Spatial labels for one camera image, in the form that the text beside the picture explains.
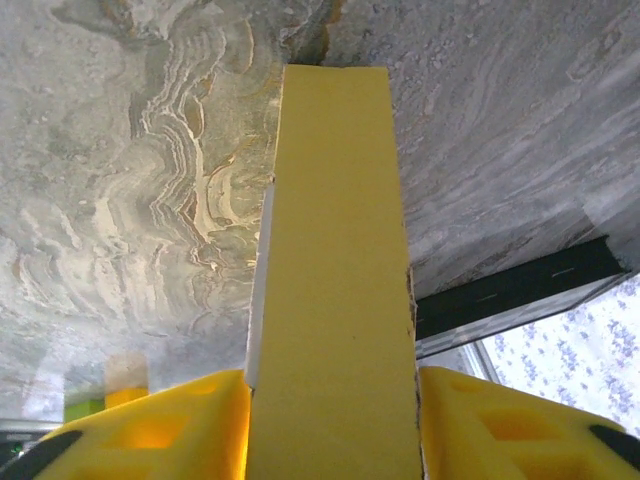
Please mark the yellow toy brick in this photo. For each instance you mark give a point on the yellow toy brick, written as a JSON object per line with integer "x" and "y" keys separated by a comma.
{"x": 125, "y": 380}

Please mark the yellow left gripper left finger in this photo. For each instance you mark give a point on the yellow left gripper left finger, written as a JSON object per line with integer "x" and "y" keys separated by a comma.
{"x": 150, "y": 440}

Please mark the aluminium frame post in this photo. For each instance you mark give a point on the aluminium frame post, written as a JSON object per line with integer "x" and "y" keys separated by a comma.
{"x": 480, "y": 360}

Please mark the black grey chessboard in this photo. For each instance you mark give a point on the black grey chessboard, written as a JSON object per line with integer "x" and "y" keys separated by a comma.
{"x": 500, "y": 295}

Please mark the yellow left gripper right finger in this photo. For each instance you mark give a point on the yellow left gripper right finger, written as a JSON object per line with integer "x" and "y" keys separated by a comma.
{"x": 510, "y": 440}

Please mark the yellow white paper box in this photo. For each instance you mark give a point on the yellow white paper box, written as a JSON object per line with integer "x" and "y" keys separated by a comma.
{"x": 335, "y": 275}

